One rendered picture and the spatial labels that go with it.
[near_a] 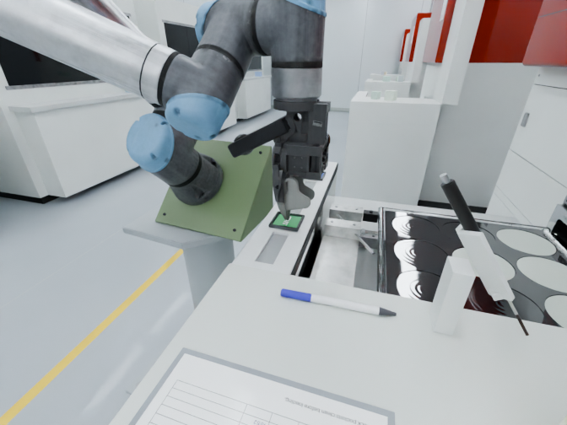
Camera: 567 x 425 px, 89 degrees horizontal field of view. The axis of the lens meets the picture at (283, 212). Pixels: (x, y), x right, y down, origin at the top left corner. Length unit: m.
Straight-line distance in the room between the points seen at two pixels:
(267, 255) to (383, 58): 8.07
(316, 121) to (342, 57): 8.03
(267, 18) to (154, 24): 4.51
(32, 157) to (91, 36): 3.08
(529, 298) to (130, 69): 0.67
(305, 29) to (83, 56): 0.28
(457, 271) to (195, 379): 0.27
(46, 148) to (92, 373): 2.16
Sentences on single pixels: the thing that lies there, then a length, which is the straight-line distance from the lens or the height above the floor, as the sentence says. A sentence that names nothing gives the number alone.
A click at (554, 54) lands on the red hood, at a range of 1.02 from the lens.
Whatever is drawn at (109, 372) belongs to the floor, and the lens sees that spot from 1.67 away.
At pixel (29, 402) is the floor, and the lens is 1.75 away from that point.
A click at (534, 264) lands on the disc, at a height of 0.90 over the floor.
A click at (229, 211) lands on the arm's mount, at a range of 0.79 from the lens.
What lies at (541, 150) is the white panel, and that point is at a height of 1.02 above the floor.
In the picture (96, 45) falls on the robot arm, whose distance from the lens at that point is 0.46.
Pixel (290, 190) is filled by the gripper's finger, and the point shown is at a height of 1.04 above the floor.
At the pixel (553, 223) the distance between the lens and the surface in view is 0.92.
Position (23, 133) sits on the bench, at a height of 0.67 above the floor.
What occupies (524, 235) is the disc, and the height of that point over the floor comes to 0.90.
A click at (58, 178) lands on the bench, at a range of 3.38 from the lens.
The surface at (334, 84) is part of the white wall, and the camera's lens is 8.51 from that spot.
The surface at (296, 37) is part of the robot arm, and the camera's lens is 0.44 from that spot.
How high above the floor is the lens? 1.23
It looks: 28 degrees down
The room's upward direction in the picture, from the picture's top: straight up
